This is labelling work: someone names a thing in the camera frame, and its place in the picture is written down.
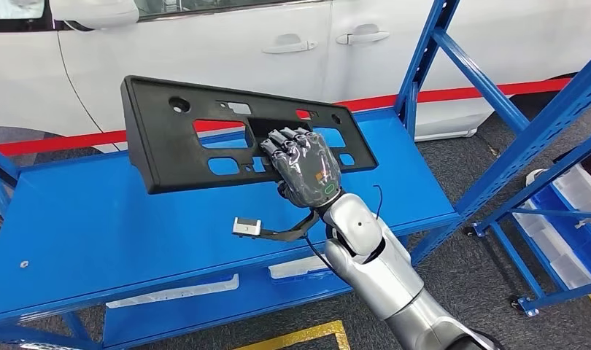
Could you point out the black plastic plate holder part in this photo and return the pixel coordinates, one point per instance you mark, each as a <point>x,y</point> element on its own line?
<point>150,145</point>

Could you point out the white car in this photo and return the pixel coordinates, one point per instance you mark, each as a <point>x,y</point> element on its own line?
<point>179,48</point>

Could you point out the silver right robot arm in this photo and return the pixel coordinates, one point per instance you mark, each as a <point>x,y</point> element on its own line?
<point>373,270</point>

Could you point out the blue plastic bin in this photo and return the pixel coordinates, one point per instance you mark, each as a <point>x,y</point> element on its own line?
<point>585,246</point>

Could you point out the translucent white bin stack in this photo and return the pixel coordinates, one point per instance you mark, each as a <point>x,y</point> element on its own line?
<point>295,267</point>

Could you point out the yellow floor tape square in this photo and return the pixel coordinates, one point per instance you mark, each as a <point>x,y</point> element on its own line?
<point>300,336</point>

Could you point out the blue metal shelf rack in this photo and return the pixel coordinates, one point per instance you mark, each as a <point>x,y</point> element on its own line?
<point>515,261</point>
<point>131,232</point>

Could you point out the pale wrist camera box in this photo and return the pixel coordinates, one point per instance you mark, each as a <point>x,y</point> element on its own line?
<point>246,227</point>

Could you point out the black camera bracket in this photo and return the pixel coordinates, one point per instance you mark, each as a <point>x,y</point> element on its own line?
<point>290,234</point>

